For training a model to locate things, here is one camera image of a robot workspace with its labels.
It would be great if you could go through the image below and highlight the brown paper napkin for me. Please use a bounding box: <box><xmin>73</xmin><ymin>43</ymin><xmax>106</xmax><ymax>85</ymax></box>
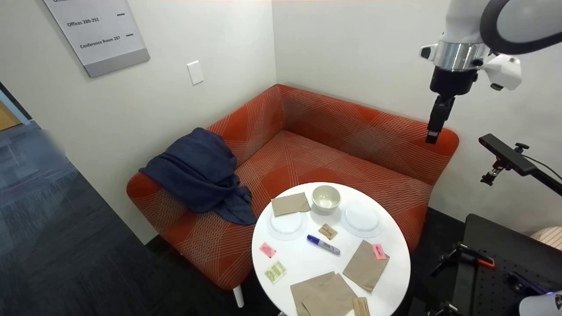
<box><xmin>271</xmin><ymin>192</ymin><xmax>313</xmax><ymax>218</ymax></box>

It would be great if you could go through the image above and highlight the small brown sugar packet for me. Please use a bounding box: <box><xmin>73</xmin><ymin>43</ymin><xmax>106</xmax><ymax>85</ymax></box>
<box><xmin>318</xmin><ymin>223</ymin><xmax>339</xmax><ymax>243</ymax></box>

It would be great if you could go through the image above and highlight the small clear plastic lid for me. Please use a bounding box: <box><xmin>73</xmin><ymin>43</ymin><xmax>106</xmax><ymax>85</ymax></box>
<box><xmin>269</xmin><ymin>209</ymin><xmax>308</xmax><ymax>237</ymax></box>

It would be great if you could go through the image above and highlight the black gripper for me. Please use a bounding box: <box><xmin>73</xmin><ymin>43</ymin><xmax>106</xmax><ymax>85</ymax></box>
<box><xmin>426</xmin><ymin>65</ymin><xmax>480</xmax><ymax>146</ymax></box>

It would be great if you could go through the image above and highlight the white wall switch plate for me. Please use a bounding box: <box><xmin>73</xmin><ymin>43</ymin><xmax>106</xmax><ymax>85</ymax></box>
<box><xmin>187</xmin><ymin>58</ymin><xmax>208</xmax><ymax>88</ymax></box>

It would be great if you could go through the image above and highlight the grey wall sign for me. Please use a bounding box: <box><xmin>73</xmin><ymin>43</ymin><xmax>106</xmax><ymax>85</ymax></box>
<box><xmin>41</xmin><ymin>0</ymin><xmax>152</xmax><ymax>79</ymax></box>

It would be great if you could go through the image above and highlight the white ceramic bowl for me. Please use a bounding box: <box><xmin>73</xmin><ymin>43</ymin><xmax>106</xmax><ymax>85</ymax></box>
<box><xmin>311</xmin><ymin>185</ymin><xmax>343</xmax><ymax>215</ymax></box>

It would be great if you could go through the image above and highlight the navy blue blanket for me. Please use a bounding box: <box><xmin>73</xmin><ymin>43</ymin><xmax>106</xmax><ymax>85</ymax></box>
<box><xmin>139</xmin><ymin>127</ymin><xmax>259</xmax><ymax>227</ymax></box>

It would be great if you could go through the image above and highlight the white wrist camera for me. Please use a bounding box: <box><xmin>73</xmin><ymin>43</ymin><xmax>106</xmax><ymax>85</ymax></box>
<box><xmin>482</xmin><ymin>53</ymin><xmax>524</xmax><ymax>93</ymax></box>

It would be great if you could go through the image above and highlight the beige striped cushion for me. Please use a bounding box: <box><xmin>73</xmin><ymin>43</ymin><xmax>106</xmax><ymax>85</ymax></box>
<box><xmin>531</xmin><ymin>225</ymin><xmax>562</xmax><ymax>253</ymax></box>

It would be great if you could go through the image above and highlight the brown cardboard piece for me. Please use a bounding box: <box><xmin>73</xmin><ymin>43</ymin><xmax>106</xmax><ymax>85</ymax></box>
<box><xmin>289</xmin><ymin>271</ymin><xmax>359</xmax><ymax>316</ymax></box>

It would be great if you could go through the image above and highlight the round white table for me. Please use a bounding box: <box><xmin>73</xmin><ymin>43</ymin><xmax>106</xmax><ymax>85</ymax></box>
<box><xmin>250</xmin><ymin>181</ymin><xmax>413</xmax><ymax>316</ymax></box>

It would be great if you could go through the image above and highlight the black camera on mount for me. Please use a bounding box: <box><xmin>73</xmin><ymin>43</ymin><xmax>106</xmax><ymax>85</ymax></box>
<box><xmin>478</xmin><ymin>132</ymin><xmax>562</xmax><ymax>199</ymax></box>

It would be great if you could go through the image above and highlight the black clamp orange handle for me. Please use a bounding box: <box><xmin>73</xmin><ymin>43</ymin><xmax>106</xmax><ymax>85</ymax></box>
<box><xmin>429</xmin><ymin>243</ymin><xmax>498</xmax><ymax>278</ymax></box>

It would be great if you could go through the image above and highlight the black perforated work table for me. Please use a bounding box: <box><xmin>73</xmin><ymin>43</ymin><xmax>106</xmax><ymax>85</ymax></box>
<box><xmin>454</xmin><ymin>213</ymin><xmax>562</xmax><ymax>316</ymax></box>

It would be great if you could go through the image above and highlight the green sweetener packet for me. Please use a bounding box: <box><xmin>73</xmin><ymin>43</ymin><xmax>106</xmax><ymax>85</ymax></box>
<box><xmin>264</xmin><ymin>260</ymin><xmax>289</xmax><ymax>285</ymax></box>

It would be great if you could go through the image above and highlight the small brown paper piece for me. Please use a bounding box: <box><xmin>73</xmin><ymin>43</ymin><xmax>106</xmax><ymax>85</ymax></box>
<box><xmin>352</xmin><ymin>295</ymin><xmax>373</xmax><ymax>316</ymax></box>

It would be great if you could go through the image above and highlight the orange red sofa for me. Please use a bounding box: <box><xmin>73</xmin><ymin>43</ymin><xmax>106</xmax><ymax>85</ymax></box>
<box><xmin>125</xmin><ymin>83</ymin><xmax>462</xmax><ymax>294</ymax></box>

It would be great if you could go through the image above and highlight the grey rounded object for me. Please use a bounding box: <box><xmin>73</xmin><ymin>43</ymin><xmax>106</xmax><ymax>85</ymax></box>
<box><xmin>517</xmin><ymin>290</ymin><xmax>562</xmax><ymax>316</ymax></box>

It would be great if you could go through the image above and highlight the blue capped marker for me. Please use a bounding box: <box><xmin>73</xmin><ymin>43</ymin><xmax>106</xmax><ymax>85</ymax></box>
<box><xmin>306</xmin><ymin>234</ymin><xmax>343</xmax><ymax>258</ymax></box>

